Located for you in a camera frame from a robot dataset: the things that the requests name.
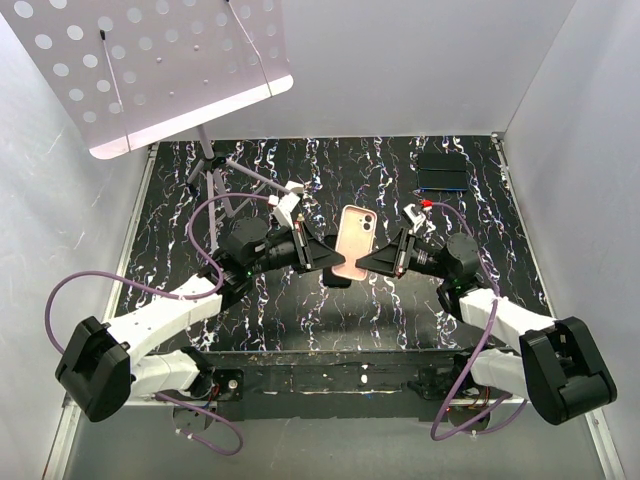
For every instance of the music stand tripod pole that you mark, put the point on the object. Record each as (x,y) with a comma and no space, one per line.
(213,163)

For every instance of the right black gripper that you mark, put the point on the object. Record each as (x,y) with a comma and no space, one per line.
(393,258)

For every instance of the bare black phone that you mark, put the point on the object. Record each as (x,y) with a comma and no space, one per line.
(441,162)

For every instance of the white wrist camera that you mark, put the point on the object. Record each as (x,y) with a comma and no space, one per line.
(416,214)
(282,208)

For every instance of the right aluminium side rail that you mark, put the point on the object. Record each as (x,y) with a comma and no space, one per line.
(498,141)

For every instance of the aluminium front rail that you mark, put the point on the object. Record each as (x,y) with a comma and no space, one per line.
(102,390)

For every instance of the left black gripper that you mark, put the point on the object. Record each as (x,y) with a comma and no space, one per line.
(310,252)

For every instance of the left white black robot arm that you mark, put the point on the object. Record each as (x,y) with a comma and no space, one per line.
(249,249)

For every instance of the bare blue phone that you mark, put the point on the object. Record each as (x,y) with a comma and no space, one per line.
(434,180)

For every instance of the aluminium side rail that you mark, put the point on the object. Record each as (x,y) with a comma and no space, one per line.
(131,193)
(498,141)

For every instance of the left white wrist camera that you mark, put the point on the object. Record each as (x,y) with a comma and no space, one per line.
(282,208)

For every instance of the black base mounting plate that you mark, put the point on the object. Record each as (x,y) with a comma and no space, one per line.
(404,404)

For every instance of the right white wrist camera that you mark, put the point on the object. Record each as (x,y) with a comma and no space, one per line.
(416,214)

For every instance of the left aluminium side rail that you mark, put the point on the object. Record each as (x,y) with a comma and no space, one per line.
(131,193)

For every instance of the perforated music stand desk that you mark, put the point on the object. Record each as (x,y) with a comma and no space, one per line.
(131,73)

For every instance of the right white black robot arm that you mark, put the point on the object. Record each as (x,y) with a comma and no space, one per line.
(554,364)

